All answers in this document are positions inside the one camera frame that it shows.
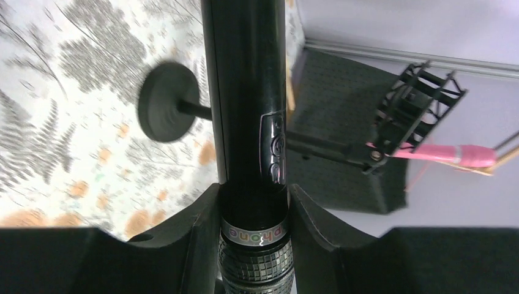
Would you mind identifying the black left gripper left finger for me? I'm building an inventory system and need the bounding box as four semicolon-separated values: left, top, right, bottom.
1;184;221;294

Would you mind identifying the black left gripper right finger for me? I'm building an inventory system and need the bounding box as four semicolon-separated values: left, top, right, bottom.
289;184;518;293

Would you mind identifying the wooden clothes rack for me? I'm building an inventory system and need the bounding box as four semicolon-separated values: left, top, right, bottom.
283;56;519;177

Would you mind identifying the pink microphone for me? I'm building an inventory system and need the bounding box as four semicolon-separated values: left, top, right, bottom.
385;143;498;168

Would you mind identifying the black microphone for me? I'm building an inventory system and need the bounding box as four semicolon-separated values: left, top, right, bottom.
201;1;294;293

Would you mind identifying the floral table mat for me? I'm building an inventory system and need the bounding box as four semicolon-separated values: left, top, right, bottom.
1;0;217;239

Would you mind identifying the round-base mic stand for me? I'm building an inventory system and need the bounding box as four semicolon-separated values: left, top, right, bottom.
137;62;465;176

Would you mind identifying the dark dotted hanging garment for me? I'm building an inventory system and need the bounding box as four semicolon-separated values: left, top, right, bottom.
288;50;408;215

